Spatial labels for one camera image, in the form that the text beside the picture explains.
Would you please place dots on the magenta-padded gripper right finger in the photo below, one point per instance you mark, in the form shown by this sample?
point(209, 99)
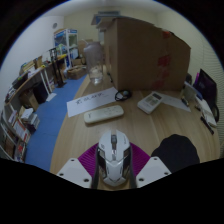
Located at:
point(151, 170)

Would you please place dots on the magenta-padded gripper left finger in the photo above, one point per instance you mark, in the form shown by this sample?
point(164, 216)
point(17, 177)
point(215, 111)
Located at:
point(76, 170)

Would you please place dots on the white and black computer mouse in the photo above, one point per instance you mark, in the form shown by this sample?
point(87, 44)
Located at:
point(114, 160)

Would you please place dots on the black mouse pad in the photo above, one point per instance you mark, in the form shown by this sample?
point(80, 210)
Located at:
point(176, 153)

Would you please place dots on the plain white remote control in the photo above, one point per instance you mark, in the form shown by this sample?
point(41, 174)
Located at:
point(103, 114)

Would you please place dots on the white remote control with screen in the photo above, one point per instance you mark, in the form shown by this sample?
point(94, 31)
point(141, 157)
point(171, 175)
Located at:
point(149, 102)

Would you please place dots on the white paper sheet with writing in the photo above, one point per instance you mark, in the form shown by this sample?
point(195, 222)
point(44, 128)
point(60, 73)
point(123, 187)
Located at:
point(88, 101)

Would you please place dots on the black marker pen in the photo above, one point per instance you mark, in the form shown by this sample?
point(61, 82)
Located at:
point(207, 125)

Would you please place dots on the cluttered wooden shelf unit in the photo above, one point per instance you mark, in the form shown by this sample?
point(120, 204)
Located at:
point(20, 113)

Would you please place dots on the white open notebook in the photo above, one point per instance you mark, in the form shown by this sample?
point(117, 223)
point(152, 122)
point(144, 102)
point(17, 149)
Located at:
point(207, 111)

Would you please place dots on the small brown cardboard box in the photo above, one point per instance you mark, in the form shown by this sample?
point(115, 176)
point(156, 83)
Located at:
point(77, 72)

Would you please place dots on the black metal stand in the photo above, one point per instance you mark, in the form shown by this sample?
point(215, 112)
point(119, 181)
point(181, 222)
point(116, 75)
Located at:
point(56, 68)

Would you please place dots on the clear plastic water jug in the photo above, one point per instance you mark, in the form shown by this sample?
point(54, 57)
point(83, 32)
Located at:
point(94, 61)

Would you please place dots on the large brown cardboard box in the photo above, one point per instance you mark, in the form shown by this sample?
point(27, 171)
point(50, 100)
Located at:
point(143, 53)

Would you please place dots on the blue and white display cabinet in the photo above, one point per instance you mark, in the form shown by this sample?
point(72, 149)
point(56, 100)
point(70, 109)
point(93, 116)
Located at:
point(66, 45)

